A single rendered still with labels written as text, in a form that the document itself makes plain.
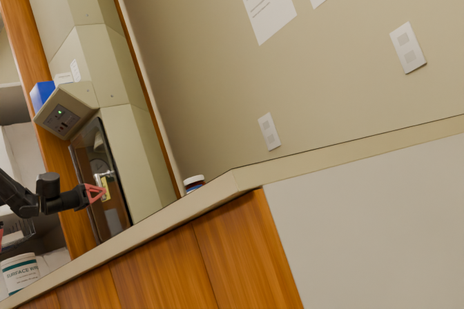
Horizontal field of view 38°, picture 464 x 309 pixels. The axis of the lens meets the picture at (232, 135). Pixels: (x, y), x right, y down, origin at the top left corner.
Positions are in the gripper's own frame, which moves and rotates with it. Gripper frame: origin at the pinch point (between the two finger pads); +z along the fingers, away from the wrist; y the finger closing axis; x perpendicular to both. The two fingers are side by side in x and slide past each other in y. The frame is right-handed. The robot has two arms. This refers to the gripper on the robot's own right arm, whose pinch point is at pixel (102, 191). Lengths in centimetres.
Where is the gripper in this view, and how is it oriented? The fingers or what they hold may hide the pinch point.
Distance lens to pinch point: 218.7
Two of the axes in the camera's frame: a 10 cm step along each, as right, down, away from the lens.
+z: 8.1, -1.8, 5.6
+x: 3.3, 9.3, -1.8
